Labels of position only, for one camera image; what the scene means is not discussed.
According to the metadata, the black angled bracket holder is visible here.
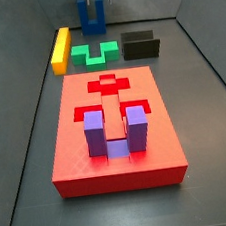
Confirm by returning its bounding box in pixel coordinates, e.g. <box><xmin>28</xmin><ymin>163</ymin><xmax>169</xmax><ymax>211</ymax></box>
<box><xmin>121</xmin><ymin>30</ymin><xmax>160</xmax><ymax>61</ymax></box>

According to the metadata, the yellow long block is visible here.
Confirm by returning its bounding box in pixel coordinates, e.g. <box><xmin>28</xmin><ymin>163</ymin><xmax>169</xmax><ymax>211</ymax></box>
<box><xmin>51</xmin><ymin>27</ymin><xmax>71</xmax><ymax>76</ymax></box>

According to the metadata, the blue U-shaped block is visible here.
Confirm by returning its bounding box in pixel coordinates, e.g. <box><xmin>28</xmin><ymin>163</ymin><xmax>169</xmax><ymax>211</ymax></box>
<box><xmin>76</xmin><ymin>0</ymin><xmax>106</xmax><ymax>36</ymax></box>

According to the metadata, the green stepped block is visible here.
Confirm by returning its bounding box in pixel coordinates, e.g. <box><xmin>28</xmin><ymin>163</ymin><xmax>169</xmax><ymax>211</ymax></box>
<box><xmin>69</xmin><ymin>39</ymin><xmax>122</xmax><ymax>75</ymax></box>

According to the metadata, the red puzzle board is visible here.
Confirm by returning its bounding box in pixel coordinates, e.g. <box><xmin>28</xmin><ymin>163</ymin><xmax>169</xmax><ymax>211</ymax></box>
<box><xmin>52</xmin><ymin>66</ymin><xmax>188</xmax><ymax>198</ymax></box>

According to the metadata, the purple U-shaped block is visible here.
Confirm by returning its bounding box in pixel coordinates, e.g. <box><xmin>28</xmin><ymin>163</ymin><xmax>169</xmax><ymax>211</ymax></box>
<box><xmin>83</xmin><ymin>105</ymin><xmax>148</xmax><ymax>159</ymax></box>

